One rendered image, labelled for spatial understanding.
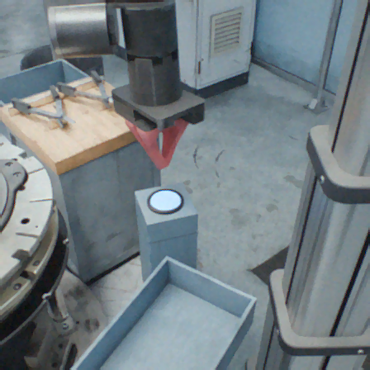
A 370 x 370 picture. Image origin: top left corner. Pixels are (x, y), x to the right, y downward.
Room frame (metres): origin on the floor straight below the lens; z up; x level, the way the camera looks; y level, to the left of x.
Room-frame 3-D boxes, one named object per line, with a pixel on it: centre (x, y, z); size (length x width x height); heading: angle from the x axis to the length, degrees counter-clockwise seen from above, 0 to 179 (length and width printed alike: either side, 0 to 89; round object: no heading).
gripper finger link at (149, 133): (0.47, 0.03, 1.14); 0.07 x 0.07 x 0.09; 38
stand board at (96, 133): (0.64, 0.17, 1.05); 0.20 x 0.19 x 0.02; 40
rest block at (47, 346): (0.35, 0.19, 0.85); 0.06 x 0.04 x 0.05; 174
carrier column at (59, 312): (0.43, 0.20, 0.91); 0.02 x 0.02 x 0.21
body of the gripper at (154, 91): (0.46, 0.03, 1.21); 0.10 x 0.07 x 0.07; 38
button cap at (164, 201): (0.46, 0.02, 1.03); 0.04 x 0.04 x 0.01
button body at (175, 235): (0.46, 0.02, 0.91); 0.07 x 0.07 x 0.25; 18
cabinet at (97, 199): (0.64, 0.17, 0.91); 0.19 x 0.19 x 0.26; 40
